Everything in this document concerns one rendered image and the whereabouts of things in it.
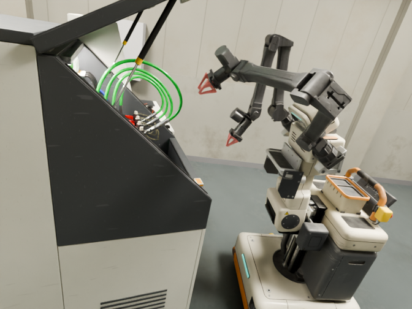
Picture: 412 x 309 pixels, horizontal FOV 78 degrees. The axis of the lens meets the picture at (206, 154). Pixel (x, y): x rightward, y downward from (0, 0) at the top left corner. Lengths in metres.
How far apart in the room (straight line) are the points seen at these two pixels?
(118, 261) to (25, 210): 0.41
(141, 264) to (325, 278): 1.00
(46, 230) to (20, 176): 0.23
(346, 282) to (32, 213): 1.55
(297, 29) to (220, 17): 0.88
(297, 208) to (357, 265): 0.43
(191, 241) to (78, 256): 0.45
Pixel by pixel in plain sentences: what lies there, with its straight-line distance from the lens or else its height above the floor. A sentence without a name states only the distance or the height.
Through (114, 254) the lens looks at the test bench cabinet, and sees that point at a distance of 1.16.
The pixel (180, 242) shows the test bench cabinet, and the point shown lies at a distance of 1.19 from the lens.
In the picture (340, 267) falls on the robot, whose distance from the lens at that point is 1.64.
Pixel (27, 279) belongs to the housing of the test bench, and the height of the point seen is 0.65.
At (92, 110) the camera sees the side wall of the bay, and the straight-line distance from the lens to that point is 0.83.
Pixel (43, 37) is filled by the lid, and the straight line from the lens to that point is 0.79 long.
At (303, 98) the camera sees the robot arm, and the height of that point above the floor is 1.45.
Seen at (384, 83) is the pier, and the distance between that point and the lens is 3.86.
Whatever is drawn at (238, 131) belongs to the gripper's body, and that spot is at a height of 1.10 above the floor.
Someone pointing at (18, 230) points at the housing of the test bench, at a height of 0.88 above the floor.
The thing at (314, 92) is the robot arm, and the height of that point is 1.47.
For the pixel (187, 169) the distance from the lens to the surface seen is 1.27.
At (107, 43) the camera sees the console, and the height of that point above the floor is 1.44.
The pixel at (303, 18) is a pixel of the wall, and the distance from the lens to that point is 3.37.
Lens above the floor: 1.56
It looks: 25 degrees down
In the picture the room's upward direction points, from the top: 10 degrees clockwise
